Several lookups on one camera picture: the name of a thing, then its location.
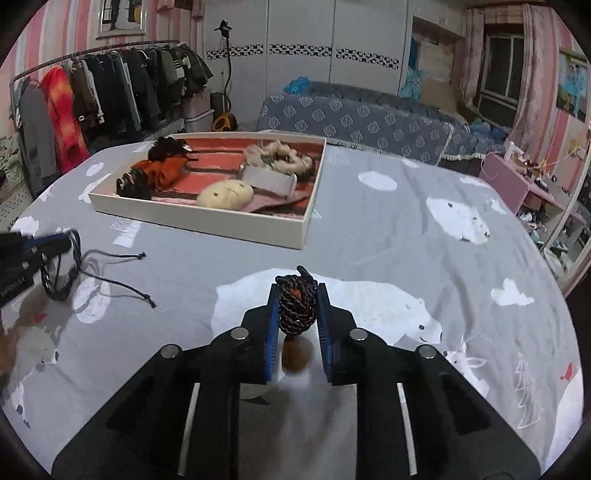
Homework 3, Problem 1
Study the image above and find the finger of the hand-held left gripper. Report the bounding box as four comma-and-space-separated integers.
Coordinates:
16, 230, 75, 267

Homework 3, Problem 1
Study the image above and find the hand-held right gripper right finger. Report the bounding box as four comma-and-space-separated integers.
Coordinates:
316, 282, 542, 480

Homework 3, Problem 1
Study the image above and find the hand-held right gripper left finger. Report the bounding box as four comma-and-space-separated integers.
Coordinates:
51, 283, 281, 480

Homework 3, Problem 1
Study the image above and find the braided cord amber bead pendant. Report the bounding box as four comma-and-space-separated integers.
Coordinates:
274, 264, 320, 373

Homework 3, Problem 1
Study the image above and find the black knotted cord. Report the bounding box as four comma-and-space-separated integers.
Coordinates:
41, 230, 157, 309

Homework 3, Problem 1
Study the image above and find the white jewelry tray red lining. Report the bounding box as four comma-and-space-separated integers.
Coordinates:
88, 132, 328, 251

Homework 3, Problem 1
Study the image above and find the orange scrunchie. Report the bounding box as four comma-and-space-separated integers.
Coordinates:
130, 155, 190, 191

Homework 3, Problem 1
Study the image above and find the white strap wristwatch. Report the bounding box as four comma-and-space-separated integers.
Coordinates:
238, 163, 297, 200

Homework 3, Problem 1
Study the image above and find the beige fabric scrunchie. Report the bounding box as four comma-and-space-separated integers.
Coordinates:
243, 141, 302, 173

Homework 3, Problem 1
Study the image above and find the person's left hand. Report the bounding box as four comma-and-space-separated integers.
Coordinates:
0, 323, 19, 398

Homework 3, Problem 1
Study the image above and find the pink cloth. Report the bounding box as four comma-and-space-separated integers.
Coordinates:
244, 191, 311, 216

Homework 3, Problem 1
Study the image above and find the cream round plush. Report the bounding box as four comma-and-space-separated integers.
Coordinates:
197, 178, 254, 212

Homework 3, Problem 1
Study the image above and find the row of hanging clothes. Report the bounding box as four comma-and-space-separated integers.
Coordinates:
14, 45, 214, 186

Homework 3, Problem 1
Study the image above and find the metal clothes rack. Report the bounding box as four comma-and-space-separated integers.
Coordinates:
9, 40, 182, 139

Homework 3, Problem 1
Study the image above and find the pink storage box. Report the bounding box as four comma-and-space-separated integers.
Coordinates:
182, 89, 216, 135

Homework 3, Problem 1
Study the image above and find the black garment steamer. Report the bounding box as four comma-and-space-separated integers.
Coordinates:
211, 19, 240, 133

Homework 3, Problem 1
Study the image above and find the sofa with blue patterned cover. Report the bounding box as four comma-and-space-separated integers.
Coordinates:
256, 82, 514, 167

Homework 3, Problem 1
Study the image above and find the pink desk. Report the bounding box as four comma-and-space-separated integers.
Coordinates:
477, 152, 588, 228

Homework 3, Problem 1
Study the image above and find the blue plastic bag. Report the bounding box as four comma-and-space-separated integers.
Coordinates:
283, 77, 315, 96

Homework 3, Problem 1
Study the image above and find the white framed standing mirror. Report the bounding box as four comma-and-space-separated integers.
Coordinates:
539, 152, 591, 297

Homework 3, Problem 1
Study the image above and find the pink curtain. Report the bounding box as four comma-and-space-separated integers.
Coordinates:
507, 4, 563, 149
154, 0, 204, 16
459, 6, 486, 112

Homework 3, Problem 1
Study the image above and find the blue hanging cloth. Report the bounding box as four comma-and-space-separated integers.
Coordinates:
399, 39, 428, 101

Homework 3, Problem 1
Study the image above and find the white sliding door wardrobe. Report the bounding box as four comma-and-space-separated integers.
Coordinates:
203, 0, 413, 133

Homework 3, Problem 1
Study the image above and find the window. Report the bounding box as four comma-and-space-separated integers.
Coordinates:
477, 24, 526, 117

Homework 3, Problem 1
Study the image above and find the black spiral hair tie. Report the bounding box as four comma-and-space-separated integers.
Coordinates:
116, 168, 153, 200

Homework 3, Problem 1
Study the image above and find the framed black white wall poster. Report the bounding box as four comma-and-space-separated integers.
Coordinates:
95, 0, 150, 40

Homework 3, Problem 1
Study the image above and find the colourful wall poster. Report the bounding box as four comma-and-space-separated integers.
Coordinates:
556, 45, 591, 124

